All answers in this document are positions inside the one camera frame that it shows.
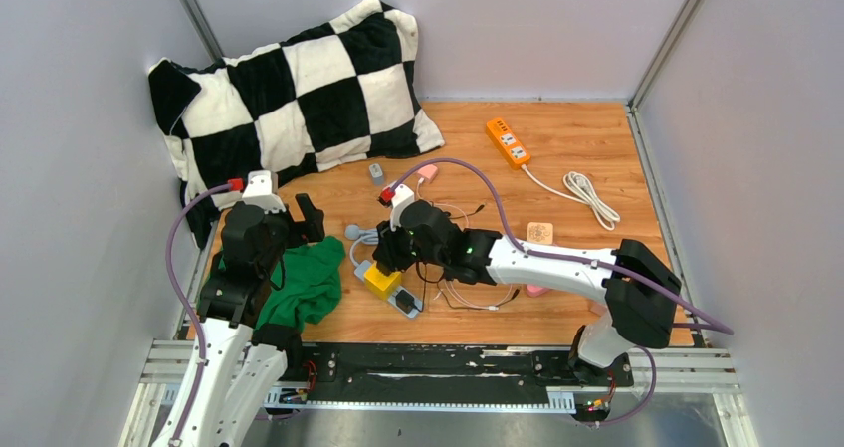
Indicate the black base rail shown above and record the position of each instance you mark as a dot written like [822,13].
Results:
[446,378]

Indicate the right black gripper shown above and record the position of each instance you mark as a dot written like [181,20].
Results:
[388,248]

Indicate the beige cube socket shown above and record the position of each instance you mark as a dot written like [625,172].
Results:
[540,233]

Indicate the green cloth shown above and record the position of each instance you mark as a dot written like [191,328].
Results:
[308,285]

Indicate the yellow cube socket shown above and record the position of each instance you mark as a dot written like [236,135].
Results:
[381,285]

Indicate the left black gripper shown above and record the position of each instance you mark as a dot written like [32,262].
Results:
[311,229]

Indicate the orange power strip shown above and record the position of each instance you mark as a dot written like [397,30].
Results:
[504,140]

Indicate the grey blue small charger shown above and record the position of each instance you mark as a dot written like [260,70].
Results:
[376,174]

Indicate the pink usb charger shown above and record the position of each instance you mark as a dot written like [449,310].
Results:
[428,172]

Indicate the black tp-link power adapter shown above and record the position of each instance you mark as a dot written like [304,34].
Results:
[456,300]

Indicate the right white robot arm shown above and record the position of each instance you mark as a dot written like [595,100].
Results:
[640,293]

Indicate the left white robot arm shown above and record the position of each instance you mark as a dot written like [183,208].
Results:
[235,360]

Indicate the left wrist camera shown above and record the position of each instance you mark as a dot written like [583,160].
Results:
[261,189]

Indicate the pink power strip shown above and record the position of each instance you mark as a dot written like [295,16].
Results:
[536,291]

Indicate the light blue power strip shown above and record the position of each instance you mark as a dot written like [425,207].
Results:
[402,300]

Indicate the black white checkered pillow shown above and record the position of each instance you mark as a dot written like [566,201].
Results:
[335,93]

